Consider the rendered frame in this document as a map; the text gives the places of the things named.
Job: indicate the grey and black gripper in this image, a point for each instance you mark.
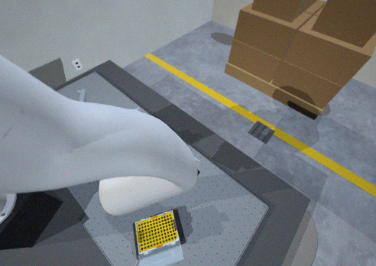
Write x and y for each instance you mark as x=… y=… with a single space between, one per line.
x=197 y=162

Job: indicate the yellow pipette tip rack plate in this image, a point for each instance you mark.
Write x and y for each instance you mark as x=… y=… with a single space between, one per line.
x=157 y=231

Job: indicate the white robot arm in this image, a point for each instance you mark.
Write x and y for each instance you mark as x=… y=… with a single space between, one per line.
x=49 y=142

